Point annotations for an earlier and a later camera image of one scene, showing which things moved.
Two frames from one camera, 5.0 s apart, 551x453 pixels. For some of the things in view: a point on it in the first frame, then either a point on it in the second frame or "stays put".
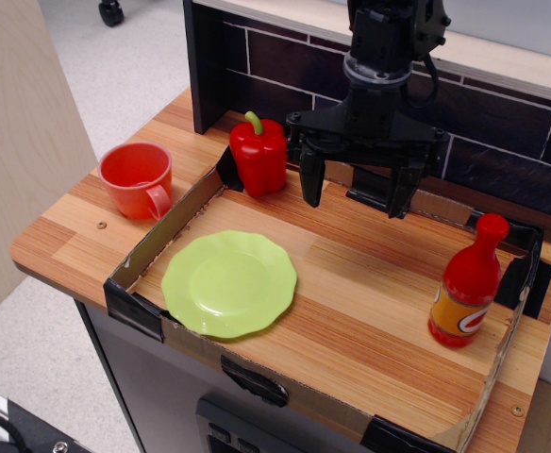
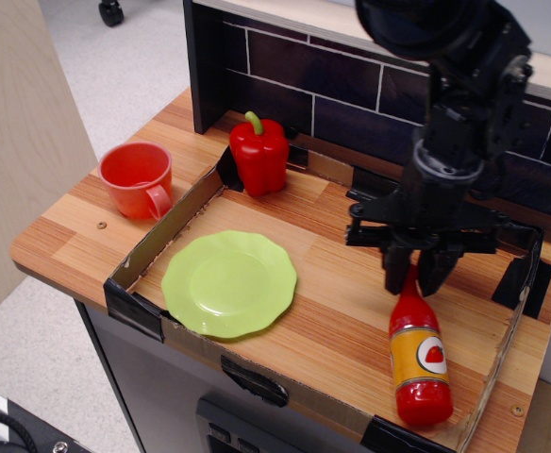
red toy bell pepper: [259, 155] stays put
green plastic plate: [228, 284] stays put
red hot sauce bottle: [469, 286] to [419, 372]
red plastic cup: [138, 177] stays put
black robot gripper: [367, 128] to [423, 214]
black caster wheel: [111, 12] stays put
